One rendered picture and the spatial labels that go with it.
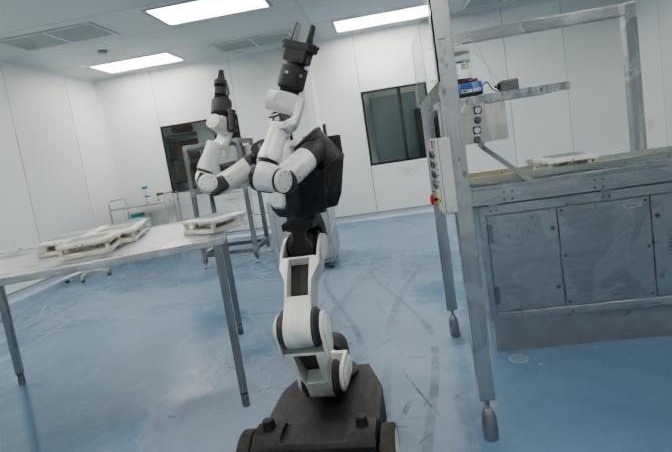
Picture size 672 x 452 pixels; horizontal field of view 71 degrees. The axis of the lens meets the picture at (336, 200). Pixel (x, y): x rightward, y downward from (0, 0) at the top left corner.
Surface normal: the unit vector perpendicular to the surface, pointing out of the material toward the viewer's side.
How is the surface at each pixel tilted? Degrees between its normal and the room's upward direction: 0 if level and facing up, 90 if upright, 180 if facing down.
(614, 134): 90
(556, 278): 90
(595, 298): 90
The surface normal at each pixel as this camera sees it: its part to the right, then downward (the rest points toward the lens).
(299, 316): -0.22, -0.64
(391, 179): -0.10, 0.12
